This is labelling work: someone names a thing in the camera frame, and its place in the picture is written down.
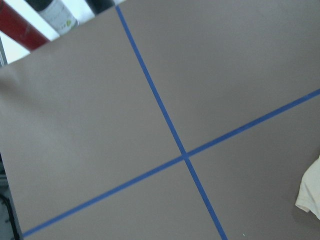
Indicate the cream long-sleeve graphic t-shirt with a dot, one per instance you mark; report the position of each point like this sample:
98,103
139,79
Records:
308,198

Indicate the silver bottle green-black cap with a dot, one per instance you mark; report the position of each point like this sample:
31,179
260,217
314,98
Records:
56,14

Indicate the red metal bottle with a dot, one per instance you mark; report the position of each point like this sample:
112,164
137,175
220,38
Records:
19,29

